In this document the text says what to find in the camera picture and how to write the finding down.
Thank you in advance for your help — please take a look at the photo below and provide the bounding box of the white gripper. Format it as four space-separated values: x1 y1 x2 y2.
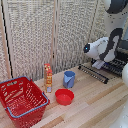
90 58 107 71

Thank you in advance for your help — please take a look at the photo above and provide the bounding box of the blue plastic cup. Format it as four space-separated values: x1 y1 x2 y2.
62 70 77 90

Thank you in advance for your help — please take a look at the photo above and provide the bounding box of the red plastic bowl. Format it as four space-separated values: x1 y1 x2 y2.
54 88 75 107

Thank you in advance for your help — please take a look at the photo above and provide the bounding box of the red and yellow carton box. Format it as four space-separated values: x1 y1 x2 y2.
43 63 54 94

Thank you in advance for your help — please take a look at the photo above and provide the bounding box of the red plastic shopping basket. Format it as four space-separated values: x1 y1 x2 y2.
0 75 51 128

